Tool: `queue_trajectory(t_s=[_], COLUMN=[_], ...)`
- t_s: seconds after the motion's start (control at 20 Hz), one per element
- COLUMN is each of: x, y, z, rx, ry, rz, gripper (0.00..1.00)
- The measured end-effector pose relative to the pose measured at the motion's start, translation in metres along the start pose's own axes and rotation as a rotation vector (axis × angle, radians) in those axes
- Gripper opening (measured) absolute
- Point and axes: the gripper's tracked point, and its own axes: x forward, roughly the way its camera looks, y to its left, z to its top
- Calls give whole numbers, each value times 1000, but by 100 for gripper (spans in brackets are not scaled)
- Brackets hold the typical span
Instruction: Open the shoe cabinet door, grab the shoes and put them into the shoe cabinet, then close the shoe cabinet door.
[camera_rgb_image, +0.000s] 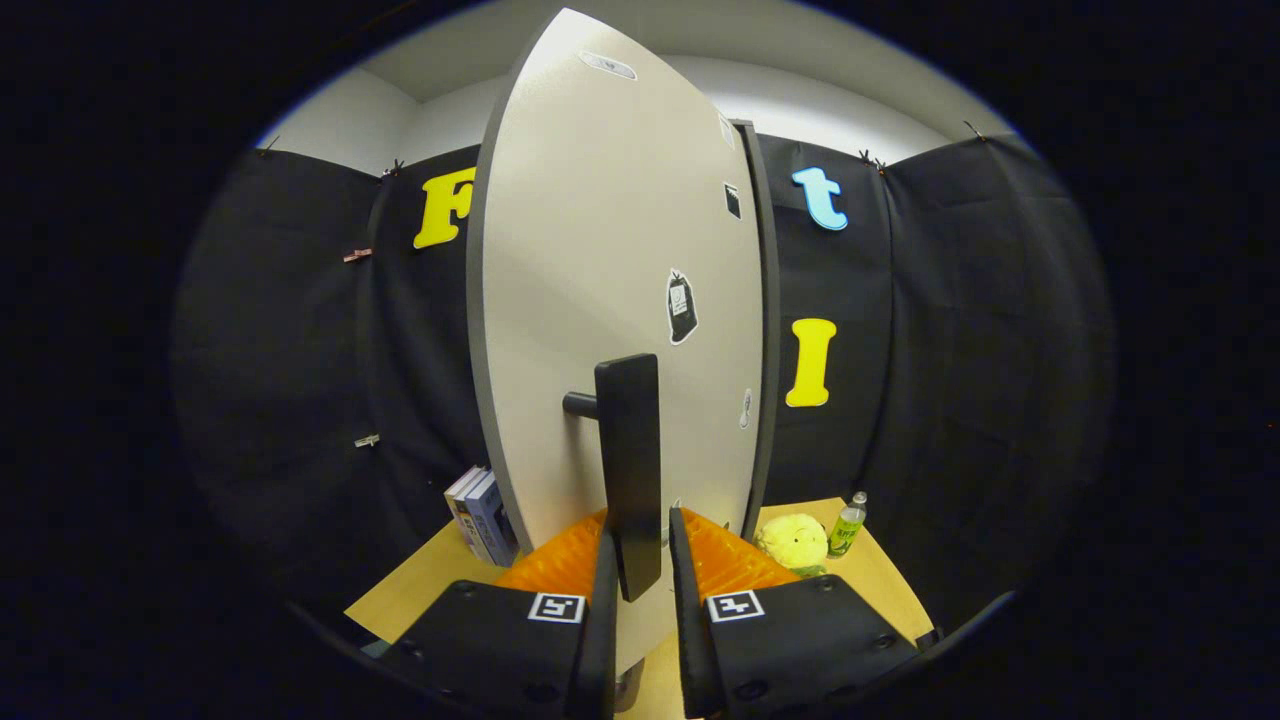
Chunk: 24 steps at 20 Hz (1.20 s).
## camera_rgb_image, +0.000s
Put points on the green bottle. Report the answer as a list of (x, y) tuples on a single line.
[(847, 528)]

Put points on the black backdrop cloth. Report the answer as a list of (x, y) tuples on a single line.
[(1000, 350)]

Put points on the blue cover book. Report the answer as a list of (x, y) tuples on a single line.
[(495, 525)]

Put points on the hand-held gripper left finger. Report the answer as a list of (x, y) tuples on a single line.
[(500, 630)]

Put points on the white cover book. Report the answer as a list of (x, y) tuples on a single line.
[(462, 505)]

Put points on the yellow plush toy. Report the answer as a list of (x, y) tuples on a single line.
[(793, 542)]

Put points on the pink clothes peg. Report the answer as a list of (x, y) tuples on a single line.
[(357, 255)]

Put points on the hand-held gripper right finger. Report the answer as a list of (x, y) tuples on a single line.
[(800, 635)]

